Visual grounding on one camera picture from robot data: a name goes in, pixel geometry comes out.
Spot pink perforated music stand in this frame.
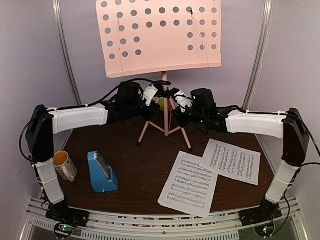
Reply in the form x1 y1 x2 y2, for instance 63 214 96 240
95 0 224 154

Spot sheet music page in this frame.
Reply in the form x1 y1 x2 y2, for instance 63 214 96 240
199 139 261 186
158 151 218 219

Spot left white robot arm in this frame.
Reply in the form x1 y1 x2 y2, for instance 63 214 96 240
21 78 162 222

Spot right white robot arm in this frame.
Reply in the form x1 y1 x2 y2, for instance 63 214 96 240
169 88 315 221

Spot green plastic bowl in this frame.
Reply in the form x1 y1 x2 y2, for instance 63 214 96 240
158 98 165 112

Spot blue metronome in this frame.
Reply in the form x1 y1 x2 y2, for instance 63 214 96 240
87 151 119 193

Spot patterned ceramic mug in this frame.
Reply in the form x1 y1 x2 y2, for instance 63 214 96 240
53 151 78 183

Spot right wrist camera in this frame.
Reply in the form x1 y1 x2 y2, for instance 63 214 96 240
171 88 193 113

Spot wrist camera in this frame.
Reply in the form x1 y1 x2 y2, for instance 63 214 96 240
171 88 193 113
142 83 162 107

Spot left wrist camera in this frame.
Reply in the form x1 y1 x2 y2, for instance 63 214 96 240
142 83 162 107

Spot aluminium front rail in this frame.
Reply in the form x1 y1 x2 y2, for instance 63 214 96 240
24 197 305 240

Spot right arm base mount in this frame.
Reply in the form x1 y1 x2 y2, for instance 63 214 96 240
238 198 284 239

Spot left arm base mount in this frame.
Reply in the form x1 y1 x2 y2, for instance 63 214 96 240
41 200 90 240

